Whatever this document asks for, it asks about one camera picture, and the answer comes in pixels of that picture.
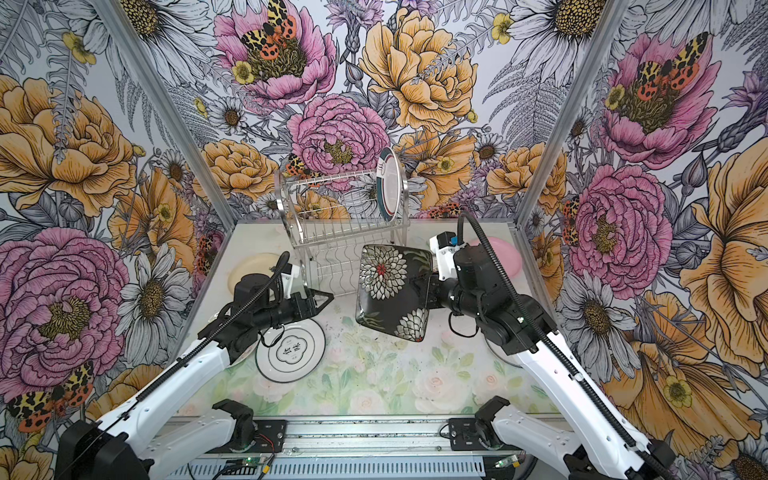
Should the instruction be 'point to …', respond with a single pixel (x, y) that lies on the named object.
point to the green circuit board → (252, 461)
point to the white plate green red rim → (389, 183)
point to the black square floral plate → (394, 288)
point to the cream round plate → (256, 263)
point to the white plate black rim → (294, 354)
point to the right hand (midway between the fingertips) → (413, 291)
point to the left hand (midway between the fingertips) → (324, 308)
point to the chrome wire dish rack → (330, 215)
